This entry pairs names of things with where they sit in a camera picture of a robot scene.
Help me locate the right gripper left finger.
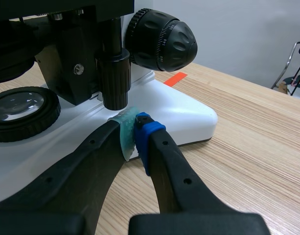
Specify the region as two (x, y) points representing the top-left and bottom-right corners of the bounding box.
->
(0, 106), (140, 235)

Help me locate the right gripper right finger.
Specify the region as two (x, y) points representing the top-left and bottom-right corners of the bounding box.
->
(129, 112), (272, 235)

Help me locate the white and black microscope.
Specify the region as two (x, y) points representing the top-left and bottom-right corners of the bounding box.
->
(0, 0), (219, 205)

